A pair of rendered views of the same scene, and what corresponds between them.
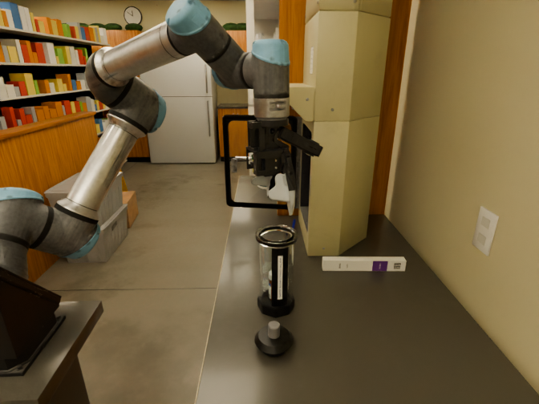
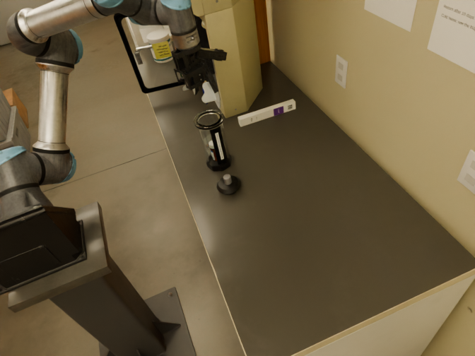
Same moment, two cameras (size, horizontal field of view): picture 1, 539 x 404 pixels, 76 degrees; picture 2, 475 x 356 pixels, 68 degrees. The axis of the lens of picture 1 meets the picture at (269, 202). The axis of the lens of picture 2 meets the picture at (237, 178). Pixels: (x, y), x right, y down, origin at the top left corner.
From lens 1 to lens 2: 0.44 m
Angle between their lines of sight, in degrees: 26
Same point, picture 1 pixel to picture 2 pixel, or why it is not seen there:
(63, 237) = (56, 170)
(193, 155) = not seen: hidden behind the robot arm
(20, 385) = (90, 263)
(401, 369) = (305, 175)
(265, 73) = (178, 18)
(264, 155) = (191, 75)
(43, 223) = (39, 166)
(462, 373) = (338, 166)
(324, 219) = (231, 88)
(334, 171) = (230, 50)
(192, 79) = not seen: outside the picture
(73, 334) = (97, 227)
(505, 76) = not seen: outside the picture
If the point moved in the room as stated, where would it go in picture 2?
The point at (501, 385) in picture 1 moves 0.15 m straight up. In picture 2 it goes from (358, 164) to (362, 133)
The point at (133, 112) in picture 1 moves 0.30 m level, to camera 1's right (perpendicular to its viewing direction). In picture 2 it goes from (60, 55) to (150, 30)
